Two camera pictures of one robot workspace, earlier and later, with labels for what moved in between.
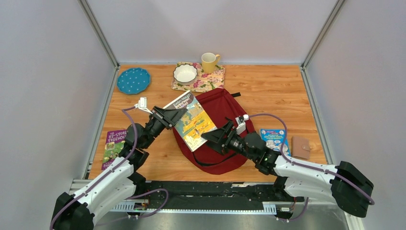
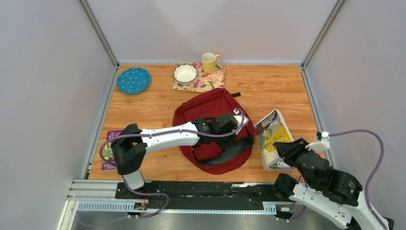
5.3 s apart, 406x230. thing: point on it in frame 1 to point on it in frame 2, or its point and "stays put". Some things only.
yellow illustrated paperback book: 195,122 to 273,129
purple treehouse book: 115,143 stays put
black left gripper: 168,118 to 233,138
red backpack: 222,107 stays put
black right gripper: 215,138 to 287,150
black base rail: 214,195 stays put
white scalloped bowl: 185,74 stays put
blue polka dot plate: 133,81 stays put
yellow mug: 209,62 stays put
